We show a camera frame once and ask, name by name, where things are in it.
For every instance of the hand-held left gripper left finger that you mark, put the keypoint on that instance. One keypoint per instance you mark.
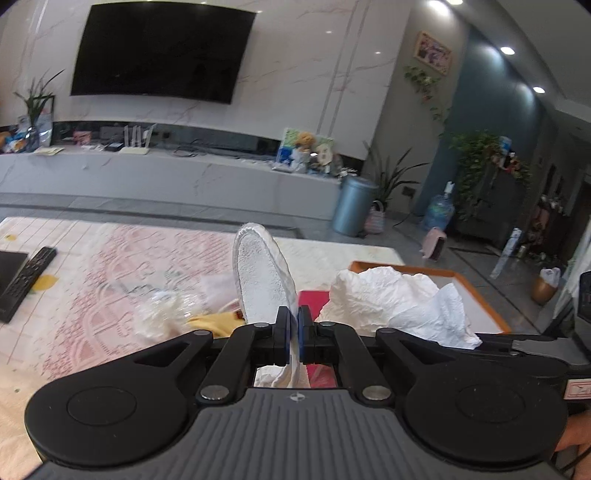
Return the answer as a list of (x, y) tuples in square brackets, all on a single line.
[(285, 334)]

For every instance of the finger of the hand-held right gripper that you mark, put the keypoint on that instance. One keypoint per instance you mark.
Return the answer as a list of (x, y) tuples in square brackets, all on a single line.
[(498, 342)]

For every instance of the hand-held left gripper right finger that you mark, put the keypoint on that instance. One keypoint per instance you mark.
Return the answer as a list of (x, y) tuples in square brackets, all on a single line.
[(303, 334)]

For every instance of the white slipper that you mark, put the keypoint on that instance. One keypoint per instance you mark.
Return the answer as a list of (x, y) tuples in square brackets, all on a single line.
[(258, 277)]

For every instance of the clear plastic bag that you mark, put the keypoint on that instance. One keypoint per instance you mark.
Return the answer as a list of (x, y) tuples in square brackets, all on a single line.
[(166, 309)]

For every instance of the person's right hand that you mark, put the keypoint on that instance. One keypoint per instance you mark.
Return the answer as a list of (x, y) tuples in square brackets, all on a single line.
[(577, 429)]

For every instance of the orange rimmed tray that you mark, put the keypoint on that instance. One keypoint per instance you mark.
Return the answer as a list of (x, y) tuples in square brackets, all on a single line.
[(475, 304)]

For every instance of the gold bin with white bag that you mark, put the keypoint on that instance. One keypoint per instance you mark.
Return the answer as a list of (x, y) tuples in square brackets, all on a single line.
[(545, 286)]

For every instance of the yellow cloth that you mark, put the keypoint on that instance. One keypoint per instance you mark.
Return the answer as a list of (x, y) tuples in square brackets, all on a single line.
[(217, 323)]

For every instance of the white long packet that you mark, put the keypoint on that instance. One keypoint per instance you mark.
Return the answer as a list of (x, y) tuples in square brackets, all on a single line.
[(505, 254)]

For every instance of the white crumpled cloth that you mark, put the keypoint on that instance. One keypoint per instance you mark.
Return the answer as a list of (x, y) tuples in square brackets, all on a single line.
[(392, 304)]

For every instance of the small pink heater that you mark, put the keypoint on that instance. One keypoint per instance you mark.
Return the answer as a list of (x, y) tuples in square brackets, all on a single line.
[(435, 242)]

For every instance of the dark cabinet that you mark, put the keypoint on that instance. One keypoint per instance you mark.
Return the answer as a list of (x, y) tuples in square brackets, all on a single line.
[(498, 207)]

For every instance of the striped woven basket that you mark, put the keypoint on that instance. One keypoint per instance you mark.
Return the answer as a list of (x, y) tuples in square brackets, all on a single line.
[(375, 219)]

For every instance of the grey metal trash bin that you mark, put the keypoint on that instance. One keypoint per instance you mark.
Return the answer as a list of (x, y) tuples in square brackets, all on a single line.
[(353, 205)]

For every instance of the blue water jug with pump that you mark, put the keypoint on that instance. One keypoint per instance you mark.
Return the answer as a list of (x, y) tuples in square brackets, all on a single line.
[(438, 210)]

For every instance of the large leafy green plant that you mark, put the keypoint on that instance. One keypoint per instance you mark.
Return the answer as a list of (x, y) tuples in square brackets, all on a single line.
[(475, 166)]

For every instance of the flower arrangement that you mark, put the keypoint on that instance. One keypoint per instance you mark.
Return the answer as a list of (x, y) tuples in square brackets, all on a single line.
[(510, 159)]

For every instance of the long-leaf potted plant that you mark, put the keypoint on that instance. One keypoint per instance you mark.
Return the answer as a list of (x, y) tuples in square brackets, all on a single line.
[(392, 177)]

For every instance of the group of plush toys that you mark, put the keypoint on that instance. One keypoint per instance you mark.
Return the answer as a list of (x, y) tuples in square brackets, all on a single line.
[(307, 150)]

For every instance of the pink lace tablecloth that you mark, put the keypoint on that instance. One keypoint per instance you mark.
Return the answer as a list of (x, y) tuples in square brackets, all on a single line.
[(115, 258)]

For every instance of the white router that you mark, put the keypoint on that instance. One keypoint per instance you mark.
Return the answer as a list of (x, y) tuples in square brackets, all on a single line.
[(136, 141)]

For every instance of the small black box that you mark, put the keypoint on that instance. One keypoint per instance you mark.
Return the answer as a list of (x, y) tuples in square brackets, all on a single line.
[(113, 146)]

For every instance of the black remote control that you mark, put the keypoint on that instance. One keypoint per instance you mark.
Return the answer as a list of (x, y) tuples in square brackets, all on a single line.
[(30, 274)]

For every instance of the hanging vine plant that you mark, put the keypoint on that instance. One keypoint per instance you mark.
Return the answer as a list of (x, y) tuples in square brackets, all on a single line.
[(427, 85)]

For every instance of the black tablet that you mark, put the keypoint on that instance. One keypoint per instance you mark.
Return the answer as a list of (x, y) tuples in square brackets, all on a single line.
[(9, 281)]

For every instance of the small pink box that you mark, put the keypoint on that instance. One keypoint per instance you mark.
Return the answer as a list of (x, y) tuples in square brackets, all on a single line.
[(82, 137)]

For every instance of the pile of snack packets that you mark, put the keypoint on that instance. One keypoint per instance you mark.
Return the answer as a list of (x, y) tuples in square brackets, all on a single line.
[(14, 141)]

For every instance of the potted plant in glass vase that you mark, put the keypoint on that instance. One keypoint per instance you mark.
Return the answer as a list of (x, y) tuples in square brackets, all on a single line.
[(37, 110)]

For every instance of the framed wall picture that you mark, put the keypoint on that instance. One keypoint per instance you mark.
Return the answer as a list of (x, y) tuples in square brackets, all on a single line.
[(432, 53)]

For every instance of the black wall television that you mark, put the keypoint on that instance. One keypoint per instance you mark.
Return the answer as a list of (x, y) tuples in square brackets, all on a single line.
[(161, 50)]

